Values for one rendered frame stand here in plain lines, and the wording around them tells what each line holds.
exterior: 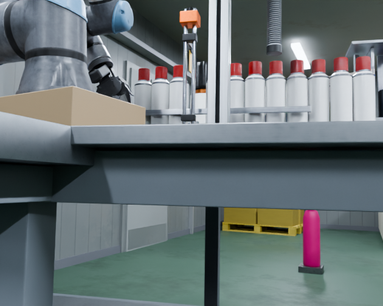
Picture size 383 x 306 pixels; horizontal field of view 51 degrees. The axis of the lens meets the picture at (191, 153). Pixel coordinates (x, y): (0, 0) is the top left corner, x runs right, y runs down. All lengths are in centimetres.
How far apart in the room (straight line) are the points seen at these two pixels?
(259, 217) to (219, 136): 622
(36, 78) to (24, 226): 35
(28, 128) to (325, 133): 27
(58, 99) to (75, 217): 334
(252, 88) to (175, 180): 63
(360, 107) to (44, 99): 71
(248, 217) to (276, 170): 625
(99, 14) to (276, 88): 48
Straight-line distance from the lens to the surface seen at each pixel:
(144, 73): 112
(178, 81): 106
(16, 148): 38
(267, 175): 41
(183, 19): 103
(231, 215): 678
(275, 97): 102
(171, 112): 103
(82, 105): 66
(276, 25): 98
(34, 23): 83
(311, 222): 379
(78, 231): 403
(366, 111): 103
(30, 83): 78
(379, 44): 117
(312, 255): 383
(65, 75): 78
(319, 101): 103
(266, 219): 656
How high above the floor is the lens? 77
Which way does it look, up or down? 4 degrees up
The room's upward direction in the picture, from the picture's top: 1 degrees clockwise
